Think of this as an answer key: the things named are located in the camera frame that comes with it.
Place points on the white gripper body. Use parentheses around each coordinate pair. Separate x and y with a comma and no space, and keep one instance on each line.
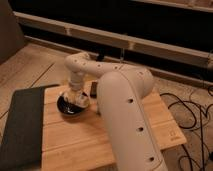
(75,88)

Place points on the clear plastic bottle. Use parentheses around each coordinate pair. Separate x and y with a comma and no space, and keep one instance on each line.
(78,98)

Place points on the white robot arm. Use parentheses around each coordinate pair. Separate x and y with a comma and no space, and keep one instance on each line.
(119,92)

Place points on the black ceramic bowl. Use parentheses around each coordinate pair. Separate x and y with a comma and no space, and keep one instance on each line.
(68,109)

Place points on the small black rectangular box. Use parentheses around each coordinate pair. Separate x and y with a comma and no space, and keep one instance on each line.
(93,90)

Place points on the dark grey cloth mat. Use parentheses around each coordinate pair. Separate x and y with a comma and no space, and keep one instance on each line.
(22,139)

